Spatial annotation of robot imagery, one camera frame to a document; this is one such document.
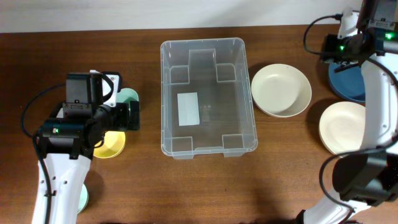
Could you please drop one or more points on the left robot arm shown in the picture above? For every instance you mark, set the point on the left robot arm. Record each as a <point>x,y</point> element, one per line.
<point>66,142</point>

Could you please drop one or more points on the white label in container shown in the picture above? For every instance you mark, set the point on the white label in container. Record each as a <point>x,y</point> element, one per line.
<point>188,109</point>

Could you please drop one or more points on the cream bowl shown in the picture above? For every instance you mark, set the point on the cream bowl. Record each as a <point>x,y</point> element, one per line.
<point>281,90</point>
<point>341,127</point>

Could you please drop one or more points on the clear plastic storage container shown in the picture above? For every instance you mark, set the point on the clear plastic storage container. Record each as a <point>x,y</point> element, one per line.
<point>217,70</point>

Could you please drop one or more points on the mint green plastic cup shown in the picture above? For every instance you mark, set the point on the mint green plastic cup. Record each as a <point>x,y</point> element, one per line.
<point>126,95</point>

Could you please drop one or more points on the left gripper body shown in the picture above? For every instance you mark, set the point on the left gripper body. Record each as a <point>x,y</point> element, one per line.
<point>117,119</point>

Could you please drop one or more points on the yellow small bowl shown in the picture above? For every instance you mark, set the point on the yellow small bowl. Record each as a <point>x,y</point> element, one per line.
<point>114,142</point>

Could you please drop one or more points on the mint green small bowl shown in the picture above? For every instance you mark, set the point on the mint green small bowl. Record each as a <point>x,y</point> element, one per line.
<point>84,198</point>

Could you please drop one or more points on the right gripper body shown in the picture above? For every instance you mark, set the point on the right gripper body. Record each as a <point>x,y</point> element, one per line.
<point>336,50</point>

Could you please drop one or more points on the dark blue bowl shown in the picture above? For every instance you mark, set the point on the dark blue bowl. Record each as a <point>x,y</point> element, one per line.
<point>348,84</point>

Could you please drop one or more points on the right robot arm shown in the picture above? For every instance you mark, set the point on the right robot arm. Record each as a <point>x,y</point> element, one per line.
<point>366,177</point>

